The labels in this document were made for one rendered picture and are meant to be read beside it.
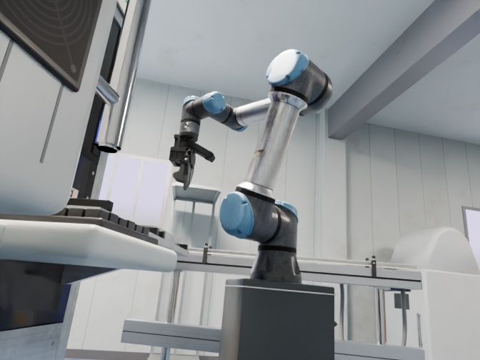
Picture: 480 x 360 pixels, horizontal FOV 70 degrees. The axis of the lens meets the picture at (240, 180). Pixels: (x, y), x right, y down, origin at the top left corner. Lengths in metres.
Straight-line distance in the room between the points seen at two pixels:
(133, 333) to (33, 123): 1.95
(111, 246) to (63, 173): 0.09
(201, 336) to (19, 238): 1.75
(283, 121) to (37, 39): 0.76
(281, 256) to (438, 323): 3.14
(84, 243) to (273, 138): 0.70
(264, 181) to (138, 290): 3.13
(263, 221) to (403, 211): 4.27
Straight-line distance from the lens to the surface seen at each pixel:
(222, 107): 1.26
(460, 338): 4.20
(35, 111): 0.26
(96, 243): 0.32
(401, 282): 2.10
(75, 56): 0.29
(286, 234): 1.01
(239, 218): 0.89
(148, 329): 2.13
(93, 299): 3.98
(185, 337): 2.07
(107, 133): 0.35
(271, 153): 0.93
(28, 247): 0.35
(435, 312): 4.00
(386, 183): 5.07
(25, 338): 1.28
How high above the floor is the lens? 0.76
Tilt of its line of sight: 18 degrees up
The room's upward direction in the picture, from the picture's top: 5 degrees clockwise
